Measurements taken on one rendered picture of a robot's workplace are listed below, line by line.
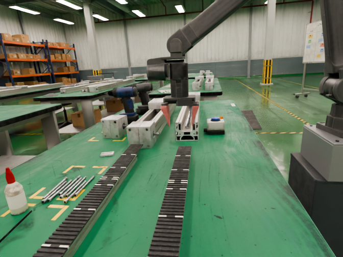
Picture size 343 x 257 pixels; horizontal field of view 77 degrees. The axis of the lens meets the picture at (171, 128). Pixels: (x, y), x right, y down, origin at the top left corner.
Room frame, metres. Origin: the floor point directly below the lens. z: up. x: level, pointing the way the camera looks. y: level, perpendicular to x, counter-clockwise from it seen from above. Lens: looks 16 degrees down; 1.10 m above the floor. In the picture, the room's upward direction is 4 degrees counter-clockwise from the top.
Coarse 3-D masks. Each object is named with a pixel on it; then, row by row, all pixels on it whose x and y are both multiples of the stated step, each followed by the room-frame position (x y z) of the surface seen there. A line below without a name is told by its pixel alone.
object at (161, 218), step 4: (160, 216) 0.37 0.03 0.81; (164, 216) 0.37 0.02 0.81; (168, 216) 0.37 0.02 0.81; (172, 216) 0.37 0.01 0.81; (176, 216) 0.37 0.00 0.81; (180, 216) 0.36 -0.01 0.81; (160, 220) 0.36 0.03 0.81; (164, 220) 0.36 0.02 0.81; (168, 220) 0.36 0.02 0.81; (172, 220) 0.35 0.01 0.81; (176, 220) 0.35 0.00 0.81; (180, 220) 0.35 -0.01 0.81
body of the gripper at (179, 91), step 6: (174, 84) 0.68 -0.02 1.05; (180, 84) 0.67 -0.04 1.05; (186, 84) 0.68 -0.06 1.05; (174, 90) 0.68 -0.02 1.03; (180, 90) 0.67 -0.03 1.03; (186, 90) 0.68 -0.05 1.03; (168, 96) 0.71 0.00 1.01; (174, 96) 0.68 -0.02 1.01; (180, 96) 0.67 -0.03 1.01; (186, 96) 0.68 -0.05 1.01; (192, 96) 0.69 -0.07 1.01
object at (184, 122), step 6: (186, 108) 1.24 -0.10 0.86; (180, 114) 1.07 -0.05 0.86; (186, 114) 1.22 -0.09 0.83; (198, 114) 1.05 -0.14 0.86; (180, 120) 0.94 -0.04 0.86; (186, 120) 1.09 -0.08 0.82; (198, 120) 0.93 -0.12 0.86; (180, 126) 0.96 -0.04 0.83; (186, 126) 0.94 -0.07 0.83; (192, 126) 0.90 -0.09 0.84; (198, 126) 0.90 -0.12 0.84; (180, 132) 0.91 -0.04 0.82; (186, 132) 0.94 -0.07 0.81; (192, 132) 0.90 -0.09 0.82; (198, 132) 0.92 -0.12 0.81; (180, 138) 0.91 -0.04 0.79; (186, 138) 0.92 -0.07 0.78; (192, 138) 0.92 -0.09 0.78; (198, 138) 0.90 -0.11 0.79
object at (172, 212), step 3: (162, 210) 0.39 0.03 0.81; (165, 210) 0.39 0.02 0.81; (168, 210) 0.39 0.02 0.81; (171, 210) 0.39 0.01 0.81; (174, 210) 0.38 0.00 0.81; (177, 210) 0.38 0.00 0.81; (180, 210) 0.38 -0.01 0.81; (183, 210) 0.38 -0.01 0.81; (159, 213) 0.38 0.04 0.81; (162, 213) 0.38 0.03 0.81; (165, 213) 0.38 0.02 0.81; (168, 213) 0.38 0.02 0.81; (171, 213) 0.38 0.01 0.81; (174, 213) 0.38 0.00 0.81; (177, 213) 0.37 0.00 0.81; (180, 213) 0.37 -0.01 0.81; (183, 213) 0.37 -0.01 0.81
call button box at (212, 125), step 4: (208, 120) 1.01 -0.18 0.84; (212, 120) 0.99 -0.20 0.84; (216, 120) 0.98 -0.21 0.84; (220, 120) 0.99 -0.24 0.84; (208, 124) 0.97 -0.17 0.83; (212, 124) 0.97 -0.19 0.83; (216, 124) 0.96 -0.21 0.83; (220, 124) 0.96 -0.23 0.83; (224, 124) 0.96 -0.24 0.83; (204, 128) 1.01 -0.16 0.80; (208, 128) 0.97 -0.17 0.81; (212, 128) 0.97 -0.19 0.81; (216, 128) 0.96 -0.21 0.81; (220, 128) 0.96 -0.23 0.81; (224, 128) 0.96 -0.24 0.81; (208, 132) 0.97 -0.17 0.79; (212, 132) 0.97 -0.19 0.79; (216, 132) 0.96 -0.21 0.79; (220, 132) 0.96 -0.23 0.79; (224, 132) 0.96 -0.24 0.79
